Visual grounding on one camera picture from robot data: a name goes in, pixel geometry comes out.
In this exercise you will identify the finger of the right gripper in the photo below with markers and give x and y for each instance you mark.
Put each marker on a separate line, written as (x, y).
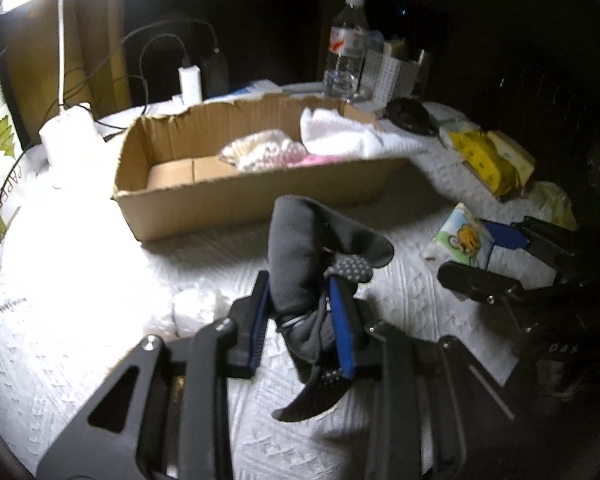
(479, 285)
(504, 236)

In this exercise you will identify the white desk lamp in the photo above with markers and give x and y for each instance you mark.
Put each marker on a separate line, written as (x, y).
(60, 60)

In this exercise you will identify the white embossed tablecloth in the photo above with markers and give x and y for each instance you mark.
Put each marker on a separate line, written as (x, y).
(78, 292)

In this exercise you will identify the yellow curtain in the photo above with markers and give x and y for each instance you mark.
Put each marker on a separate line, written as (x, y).
(95, 64)

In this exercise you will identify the cartoon tissue packet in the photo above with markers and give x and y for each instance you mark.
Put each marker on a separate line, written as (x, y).
(463, 238)

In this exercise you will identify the white charger plug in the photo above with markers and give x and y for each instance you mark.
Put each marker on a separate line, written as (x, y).
(190, 82)

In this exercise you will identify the clear water bottle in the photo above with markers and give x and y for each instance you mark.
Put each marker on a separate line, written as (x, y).
(346, 51)

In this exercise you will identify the white blue flat box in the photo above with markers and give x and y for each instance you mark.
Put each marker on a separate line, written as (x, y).
(256, 88)

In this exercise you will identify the pale yellow tissue pack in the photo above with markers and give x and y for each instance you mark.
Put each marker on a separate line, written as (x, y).
(514, 153)

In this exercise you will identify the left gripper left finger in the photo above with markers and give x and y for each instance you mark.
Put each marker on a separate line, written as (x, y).
(250, 314)

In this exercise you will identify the yellow snack packet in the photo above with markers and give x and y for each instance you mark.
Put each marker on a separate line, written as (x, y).
(498, 175)

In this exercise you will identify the white perforated basket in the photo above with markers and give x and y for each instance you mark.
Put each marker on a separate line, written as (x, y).
(387, 75)

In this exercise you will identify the crumpled yellowish plastic bag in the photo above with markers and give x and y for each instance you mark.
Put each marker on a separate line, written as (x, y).
(553, 204)

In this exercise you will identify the white towel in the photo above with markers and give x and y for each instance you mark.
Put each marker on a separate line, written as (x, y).
(326, 133)

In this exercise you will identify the black power adapter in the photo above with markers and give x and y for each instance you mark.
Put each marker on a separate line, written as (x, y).
(214, 75)

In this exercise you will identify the bubble wrap piece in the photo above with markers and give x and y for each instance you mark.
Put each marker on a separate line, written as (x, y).
(196, 307)

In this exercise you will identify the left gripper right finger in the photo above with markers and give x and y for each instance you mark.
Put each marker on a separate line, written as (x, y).
(350, 317)

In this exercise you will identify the pink knitted item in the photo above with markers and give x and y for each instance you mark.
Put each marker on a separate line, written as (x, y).
(315, 160)

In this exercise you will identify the grey dotted glove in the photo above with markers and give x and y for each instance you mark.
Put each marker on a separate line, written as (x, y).
(309, 243)

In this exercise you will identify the open cardboard box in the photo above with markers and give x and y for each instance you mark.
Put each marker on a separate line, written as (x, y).
(170, 181)

